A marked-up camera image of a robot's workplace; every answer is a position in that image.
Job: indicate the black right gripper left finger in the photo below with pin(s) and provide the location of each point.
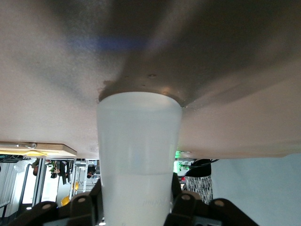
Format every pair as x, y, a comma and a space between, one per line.
80, 207

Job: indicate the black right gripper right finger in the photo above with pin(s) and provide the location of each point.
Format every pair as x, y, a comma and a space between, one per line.
188, 207

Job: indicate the squeeze bottle with orange cap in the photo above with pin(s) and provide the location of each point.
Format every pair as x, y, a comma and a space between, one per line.
138, 141

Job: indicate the person in patterned skirt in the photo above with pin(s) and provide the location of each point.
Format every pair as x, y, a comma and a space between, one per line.
200, 188

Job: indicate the wooden cutting board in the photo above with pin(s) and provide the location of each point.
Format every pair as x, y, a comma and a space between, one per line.
47, 148

